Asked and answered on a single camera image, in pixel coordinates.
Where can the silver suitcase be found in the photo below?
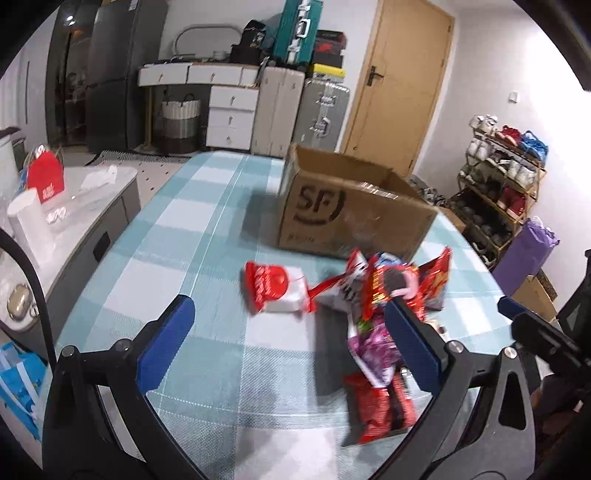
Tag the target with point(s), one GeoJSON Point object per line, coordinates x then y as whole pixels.
{"type": "Point", "coordinates": [323, 113]}

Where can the wooden door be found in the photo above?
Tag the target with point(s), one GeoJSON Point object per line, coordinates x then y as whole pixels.
{"type": "Point", "coordinates": [397, 87]}

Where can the pile of shoes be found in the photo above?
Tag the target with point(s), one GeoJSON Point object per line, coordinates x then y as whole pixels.
{"type": "Point", "coordinates": [429, 194]}

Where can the grey marble-top side cabinet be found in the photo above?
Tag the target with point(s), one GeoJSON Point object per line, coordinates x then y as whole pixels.
{"type": "Point", "coordinates": [78, 221]}

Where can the purple bag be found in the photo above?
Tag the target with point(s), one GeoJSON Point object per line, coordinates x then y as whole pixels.
{"type": "Point", "coordinates": [524, 258]}

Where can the black glossy cabinet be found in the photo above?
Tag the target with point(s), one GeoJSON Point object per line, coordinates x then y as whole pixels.
{"type": "Point", "coordinates": [69, 78]}

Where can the white sneakers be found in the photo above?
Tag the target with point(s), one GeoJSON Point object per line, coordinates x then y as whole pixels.
{"type": "Point", "coordinates": [482, 123]}

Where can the purple snack packet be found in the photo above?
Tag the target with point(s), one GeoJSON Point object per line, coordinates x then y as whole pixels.
{"type": "Point", "coordinates": [371, 353]}

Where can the grey white laundry basket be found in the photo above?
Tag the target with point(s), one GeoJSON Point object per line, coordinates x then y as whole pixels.
{"type": "Point", "coordinates": [180, 122]}

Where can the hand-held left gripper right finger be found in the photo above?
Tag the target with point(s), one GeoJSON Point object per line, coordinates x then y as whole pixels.
{"type": "Point", "coordinates": [414, 347]}

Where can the small golden case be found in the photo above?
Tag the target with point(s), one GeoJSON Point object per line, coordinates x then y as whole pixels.
{"type": "Point", "coordinates": [21, 305]}

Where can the white cylinder container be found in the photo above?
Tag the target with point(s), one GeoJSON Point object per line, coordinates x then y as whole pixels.
{"type": "Point", "coordinates": [31, 230]}

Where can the blue white bag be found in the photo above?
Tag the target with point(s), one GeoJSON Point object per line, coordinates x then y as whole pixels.
{"type": "Point", "coordinates": [21, 392]}

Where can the small red paper bag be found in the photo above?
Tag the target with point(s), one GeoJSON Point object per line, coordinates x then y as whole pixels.
{"type": "Point", "coordinates": [45, 177]}

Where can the dotted white rug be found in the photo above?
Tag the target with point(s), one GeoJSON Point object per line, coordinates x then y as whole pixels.
{"type": "Point", "coordinates": [147, 180]}

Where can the white crumpled paper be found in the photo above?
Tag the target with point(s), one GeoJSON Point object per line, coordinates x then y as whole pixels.
{"type": "Point", "coordinates": [99, 180]}

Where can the wooden shoe rack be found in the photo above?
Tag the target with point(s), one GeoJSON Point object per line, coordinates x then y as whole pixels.
{"type": "Point", "coordinates": [501, 207]}

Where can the red sneakers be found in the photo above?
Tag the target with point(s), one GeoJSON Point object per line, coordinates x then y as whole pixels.
{"type": "Point", "coordinates": [510, 134]}

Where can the black bag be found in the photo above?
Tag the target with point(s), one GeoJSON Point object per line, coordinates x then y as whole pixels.
{"type": "Point", "coordinates": [249, 44]}

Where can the yellow black shoebox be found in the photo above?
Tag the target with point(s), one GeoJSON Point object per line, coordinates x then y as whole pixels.
{"type": "Point", "coordinates": [330, 71]}

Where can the red white snack bag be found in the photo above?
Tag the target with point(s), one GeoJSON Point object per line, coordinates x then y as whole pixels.
{"type": "Point", "coordinates": [273, 287]}

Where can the teal suitcase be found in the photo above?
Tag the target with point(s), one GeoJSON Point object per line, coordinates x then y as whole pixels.
{"type": "Point", "coordinates": [295, 32]}

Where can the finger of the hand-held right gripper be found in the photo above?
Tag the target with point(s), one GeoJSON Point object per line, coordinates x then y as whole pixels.
{"type": "Point", "coordinates": [578, 304]}
{"type": "Point", "coordinates": [545, 333]}

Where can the dark red snack packet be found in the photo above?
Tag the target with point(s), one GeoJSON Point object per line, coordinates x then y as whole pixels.
{"type": "Point", "coordinates": [378, 410]}

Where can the white curved metal frame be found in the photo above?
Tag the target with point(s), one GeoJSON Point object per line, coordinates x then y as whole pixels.
{"type": "Point", "coordinates": [205, 31]}

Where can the blue sneakers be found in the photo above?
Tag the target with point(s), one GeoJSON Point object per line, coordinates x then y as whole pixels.
{"type": "Point", "coordinates": [533, 145]}

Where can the white drawer desk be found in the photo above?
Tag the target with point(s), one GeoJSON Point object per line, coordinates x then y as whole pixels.
{"type": "Point", "coordinates": [231, 108]}

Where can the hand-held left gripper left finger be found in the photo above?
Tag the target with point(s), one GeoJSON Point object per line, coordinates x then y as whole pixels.
{"type": "Point", "coordinates": [167, 340]}

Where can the brown cardboard box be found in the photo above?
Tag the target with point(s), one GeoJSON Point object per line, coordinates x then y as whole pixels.
{"type": "Point", "coordinates": [351, 207]}

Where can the beige suitcase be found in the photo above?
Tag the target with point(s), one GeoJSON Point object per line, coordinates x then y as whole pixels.
{"type": "Point", "coordinates": [277, 110]}

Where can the red yellow striped snack packet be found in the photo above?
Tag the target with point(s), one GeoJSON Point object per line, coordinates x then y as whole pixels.
{"type": "Point", "coordinates": [377, 287]}

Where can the cardboard box with cat print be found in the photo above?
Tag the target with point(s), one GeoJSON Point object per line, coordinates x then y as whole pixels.
{"type": "Point", "coordinates": [538, 297]}

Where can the grey refrigerator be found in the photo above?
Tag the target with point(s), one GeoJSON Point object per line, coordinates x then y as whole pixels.
{"type": "Point", "coordinates": [124, 74]}

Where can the white red snack packet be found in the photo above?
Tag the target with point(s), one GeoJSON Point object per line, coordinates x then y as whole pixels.
{"type": "Point", "coordinates": [344, 288]}

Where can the white appliance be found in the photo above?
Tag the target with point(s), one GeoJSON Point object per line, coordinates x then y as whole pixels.
{"type": "Point", "coordinates": [10, 159]}

